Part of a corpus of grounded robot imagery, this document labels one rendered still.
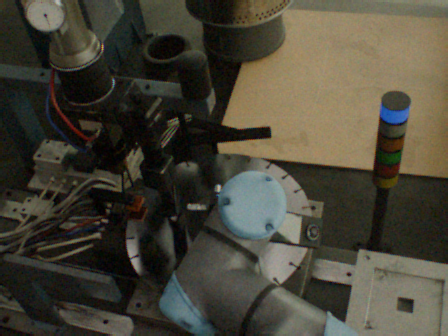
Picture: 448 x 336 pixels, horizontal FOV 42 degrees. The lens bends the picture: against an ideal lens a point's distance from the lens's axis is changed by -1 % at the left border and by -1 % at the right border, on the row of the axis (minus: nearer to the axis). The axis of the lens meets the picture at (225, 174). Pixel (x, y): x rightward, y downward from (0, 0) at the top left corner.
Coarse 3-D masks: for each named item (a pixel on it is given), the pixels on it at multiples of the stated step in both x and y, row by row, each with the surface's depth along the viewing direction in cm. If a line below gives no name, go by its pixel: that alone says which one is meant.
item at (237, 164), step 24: (192, 168) 114; (216, 168) 114; (240, 168) 113; (264, 168) 112; (144, 192) 112; (192, 192) 110; (288, 192) 108; (144, 216) 108; (144, 240) 105; (168, 240) 104; (192, 240) 103; (144, 264) 101; (168, 264) 101; (264, 264) 99; (288, 264) 98
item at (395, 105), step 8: (384, 96) 92; (392, 96) 91; (400, 96) 91; (408, 96) 91; (384, 104) 90; (392, 104) 90; (400, 104) 90; (408, 104) 90; (384, 112) 91; (392, 112) 90; (400, 112) 90; (408, 112) 91; (384, 120) 92; (392, 120) 91; (400, 120) 91
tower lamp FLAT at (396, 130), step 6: (378, 126) 95; (384, 126) 93; (390, 126) 92; (396, 126) 92; (402, 126) 92; (384, 132) 94; (390, 132) 93; (396, 132) 93; (402, 132) 94; (390, 138) 94; (396, 138) 94
